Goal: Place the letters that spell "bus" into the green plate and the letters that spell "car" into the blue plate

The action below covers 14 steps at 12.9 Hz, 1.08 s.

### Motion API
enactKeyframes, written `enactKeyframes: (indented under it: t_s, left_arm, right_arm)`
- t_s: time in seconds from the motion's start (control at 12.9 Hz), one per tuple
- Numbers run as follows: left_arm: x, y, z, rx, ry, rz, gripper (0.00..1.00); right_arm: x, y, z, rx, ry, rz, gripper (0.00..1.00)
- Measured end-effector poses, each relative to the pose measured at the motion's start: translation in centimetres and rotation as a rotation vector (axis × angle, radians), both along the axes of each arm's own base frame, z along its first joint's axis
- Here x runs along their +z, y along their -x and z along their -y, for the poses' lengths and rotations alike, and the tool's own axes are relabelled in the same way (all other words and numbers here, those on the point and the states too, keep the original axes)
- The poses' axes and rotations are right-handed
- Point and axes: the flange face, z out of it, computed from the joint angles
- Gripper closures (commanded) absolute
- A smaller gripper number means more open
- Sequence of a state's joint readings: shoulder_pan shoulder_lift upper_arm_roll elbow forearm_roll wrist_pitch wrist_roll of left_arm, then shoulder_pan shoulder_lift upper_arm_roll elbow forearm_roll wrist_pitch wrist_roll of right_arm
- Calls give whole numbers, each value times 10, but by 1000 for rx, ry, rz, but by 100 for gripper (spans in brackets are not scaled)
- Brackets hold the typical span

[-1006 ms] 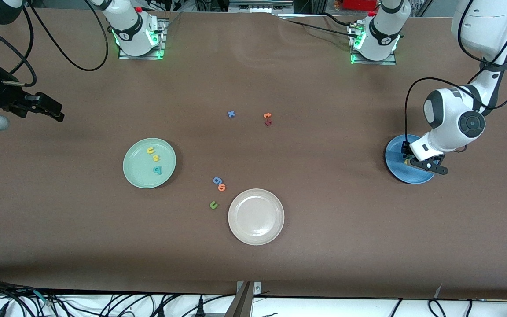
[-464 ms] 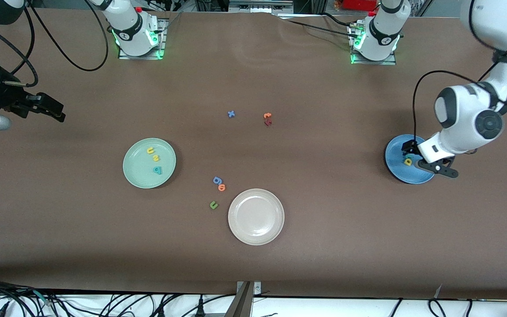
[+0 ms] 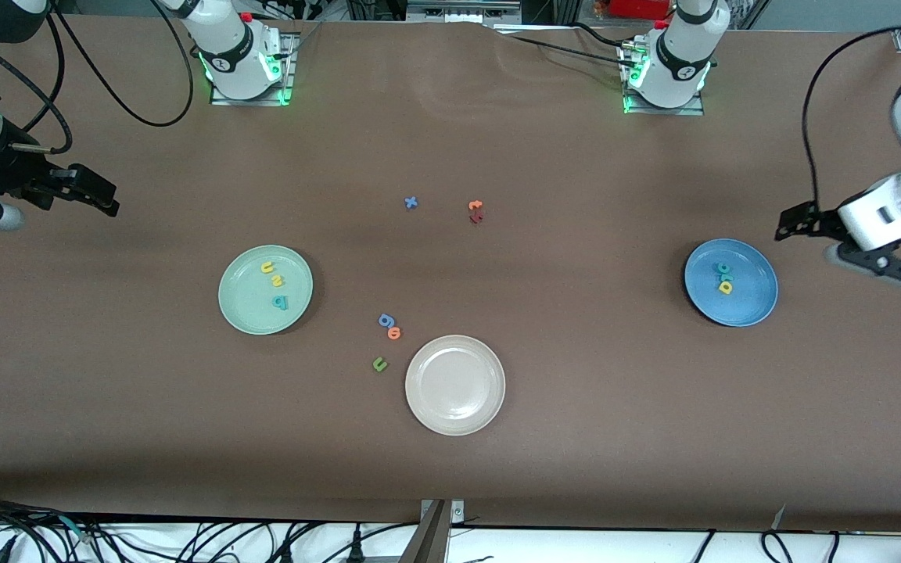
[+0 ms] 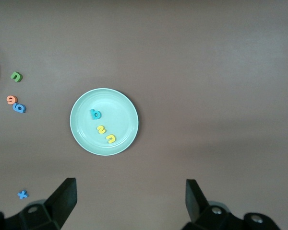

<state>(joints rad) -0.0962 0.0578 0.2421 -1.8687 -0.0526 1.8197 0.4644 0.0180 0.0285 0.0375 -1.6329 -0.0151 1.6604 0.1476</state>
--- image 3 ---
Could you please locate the beige plate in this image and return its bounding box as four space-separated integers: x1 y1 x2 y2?
405 335 507 436

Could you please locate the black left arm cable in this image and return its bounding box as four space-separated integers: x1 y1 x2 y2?
801 26 901 208

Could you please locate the brown table cover sheet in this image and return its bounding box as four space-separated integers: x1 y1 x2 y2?
0 14 901 534

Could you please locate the black base power cable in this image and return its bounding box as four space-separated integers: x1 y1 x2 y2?
509 31 631 71

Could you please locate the blue plate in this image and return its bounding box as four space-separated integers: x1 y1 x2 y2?
684 238 779 328

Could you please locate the black gripper plug cable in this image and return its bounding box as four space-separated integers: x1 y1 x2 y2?
0 23 74 155

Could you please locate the green plate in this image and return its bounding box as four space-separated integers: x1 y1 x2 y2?
218 245 314 336

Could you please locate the black looping arm cable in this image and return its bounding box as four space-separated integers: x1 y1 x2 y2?
48 0 195 127

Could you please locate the grey power strip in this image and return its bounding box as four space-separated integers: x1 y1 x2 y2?
406 0 523 24

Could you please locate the red box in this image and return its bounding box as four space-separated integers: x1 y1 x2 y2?
607 0 670 20

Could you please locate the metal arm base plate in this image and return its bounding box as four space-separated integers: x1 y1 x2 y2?
621 39 705 117
210 31 296 106

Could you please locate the metal table bracket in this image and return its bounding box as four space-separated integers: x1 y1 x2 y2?
400 499 467 563

